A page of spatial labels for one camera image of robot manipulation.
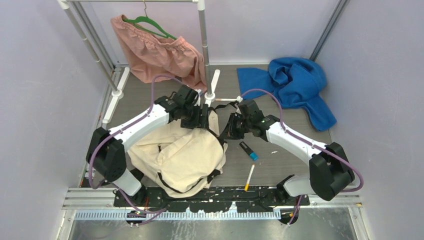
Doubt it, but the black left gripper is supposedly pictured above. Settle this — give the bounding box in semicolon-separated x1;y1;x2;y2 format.
181;102;209;131

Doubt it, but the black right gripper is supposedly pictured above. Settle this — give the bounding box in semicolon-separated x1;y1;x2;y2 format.
220;112;253;140

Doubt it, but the cream canvas backpack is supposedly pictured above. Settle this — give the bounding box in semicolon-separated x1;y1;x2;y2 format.
127;109;228;199

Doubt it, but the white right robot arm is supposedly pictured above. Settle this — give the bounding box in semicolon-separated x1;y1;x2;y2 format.
220;99;355;206

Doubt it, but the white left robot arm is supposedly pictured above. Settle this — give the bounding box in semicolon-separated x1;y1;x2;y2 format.
86;85;200;207

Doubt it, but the white pink pen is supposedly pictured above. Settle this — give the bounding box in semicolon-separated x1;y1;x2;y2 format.
215;97;243;102

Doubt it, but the black blue highlighter marker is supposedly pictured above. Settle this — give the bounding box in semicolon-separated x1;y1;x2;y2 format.
239;141;258;161

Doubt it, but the white yellow pen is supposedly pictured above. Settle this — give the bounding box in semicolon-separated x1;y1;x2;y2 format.
243;164;255;192

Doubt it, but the pink garment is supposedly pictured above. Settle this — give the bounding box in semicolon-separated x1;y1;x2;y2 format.
110;14;208;92

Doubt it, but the blue cloth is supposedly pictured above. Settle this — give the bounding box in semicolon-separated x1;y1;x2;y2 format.
236;57;337;131

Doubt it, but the metal clothes rack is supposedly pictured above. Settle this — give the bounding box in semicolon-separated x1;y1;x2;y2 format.
58;0;220;124

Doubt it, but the green clothes hanger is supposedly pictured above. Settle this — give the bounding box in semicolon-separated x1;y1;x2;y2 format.
122;0;177;41

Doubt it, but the metal corner pole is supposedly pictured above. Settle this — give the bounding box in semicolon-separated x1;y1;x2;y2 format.
309;0;350;61

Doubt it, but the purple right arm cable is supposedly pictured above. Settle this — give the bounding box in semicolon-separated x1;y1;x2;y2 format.
240;88;365;228

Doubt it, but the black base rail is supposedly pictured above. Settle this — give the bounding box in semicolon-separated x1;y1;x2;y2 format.
129;186;299;213

